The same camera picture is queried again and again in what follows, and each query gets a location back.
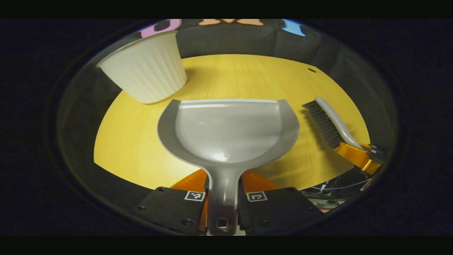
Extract grey plastic dustpan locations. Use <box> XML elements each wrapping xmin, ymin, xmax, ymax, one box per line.
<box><xmin>157</xmin><ymin>98</ymin><xmax>300</xmax><ymax>236</ymax></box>

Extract white ribbed garbage bin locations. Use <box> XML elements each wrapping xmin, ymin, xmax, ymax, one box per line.
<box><xmin>96</xmin><ymin>30</ymin><xmax>187</xmax><ymax>104</ymax></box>

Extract small grey broom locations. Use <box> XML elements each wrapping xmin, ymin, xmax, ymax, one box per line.
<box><xmin>302</xmin><ymin>96</ymin><xmax>363</xmax><ymax>149</ymax></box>

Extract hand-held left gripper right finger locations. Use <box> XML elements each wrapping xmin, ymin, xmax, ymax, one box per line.
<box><xmin>238</xmin><ymin>170</ymin><xmax>324</xmax><ymax>234</ymax></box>

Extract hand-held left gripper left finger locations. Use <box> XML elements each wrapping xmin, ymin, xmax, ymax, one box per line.
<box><xmin>133</xmin><ymin>169</ymin><xmax>209</xmax><ymax>236</ymax></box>

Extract tangle of cables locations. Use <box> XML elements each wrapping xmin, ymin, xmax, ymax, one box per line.
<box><xmin>301</xmin><ymin>177</ymin><xmax>370</xmax><ymax>212</ymax></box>

